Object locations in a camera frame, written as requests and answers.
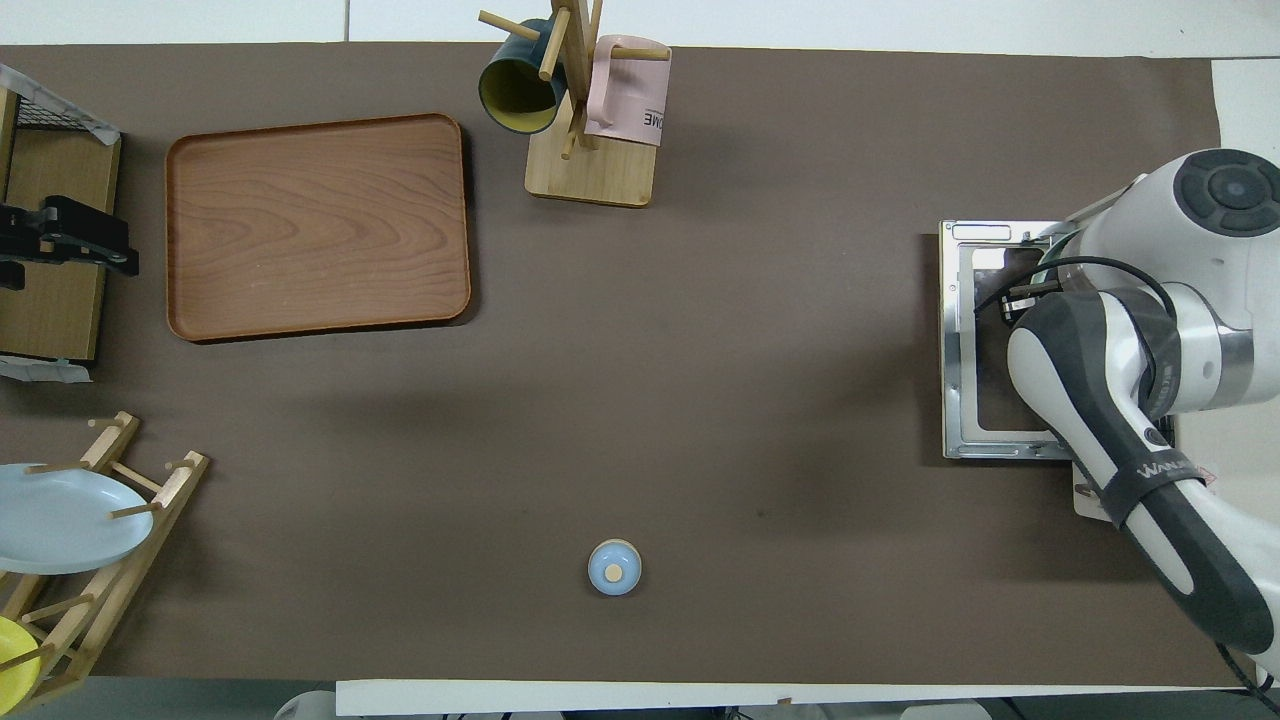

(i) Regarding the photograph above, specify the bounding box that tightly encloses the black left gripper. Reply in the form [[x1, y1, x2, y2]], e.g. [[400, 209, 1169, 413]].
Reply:
[[0, 196, 141, 291]]

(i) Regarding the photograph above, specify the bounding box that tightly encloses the wooden shelf box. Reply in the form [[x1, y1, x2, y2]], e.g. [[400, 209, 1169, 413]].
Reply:
[[0, 62, 123, 385]]

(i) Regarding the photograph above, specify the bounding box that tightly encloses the brown wooden tray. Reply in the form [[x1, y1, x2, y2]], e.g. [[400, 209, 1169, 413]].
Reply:
[[165, 113, 471, 343]]

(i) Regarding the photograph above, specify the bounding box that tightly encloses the light blue plate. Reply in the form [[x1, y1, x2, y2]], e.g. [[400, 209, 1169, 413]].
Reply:
[[0, 463, 156, 576]]

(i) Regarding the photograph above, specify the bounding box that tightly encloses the wooden plate rack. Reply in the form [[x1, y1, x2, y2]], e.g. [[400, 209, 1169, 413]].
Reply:
[[0, 412, 211, 713]]

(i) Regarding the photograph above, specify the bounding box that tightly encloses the yellow plate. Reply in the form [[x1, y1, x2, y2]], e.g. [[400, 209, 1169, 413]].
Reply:
[[0, 615, 43, 707]]

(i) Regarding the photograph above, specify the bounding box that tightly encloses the dark blue mug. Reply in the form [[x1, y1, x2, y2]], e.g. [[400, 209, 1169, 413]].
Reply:
[[478, 30, 569, 136]]

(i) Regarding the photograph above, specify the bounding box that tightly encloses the wooden mug tree stand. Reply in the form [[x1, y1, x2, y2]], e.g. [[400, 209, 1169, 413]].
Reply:
[[478, 0, 673, 209]]

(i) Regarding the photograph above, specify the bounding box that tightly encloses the pink mug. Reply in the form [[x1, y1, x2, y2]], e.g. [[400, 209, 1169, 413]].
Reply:
[[585, 35, 673, 148]]

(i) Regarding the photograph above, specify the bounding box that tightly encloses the small blue domed bell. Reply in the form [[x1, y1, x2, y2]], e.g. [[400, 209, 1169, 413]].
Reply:
[[588, 538, 643, 598]]

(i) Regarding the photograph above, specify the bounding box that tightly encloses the brown table mat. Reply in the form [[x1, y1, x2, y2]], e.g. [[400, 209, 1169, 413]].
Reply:
[[0, 42, 1226, 691]]

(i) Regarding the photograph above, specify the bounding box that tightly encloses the black wire basket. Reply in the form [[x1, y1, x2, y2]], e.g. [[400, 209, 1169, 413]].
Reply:
[[0, 85, 101, 136]]

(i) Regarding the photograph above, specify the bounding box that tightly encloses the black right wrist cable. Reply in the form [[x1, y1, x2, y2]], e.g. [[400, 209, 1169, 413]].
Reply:
[[975, 255, 1183, 331]]

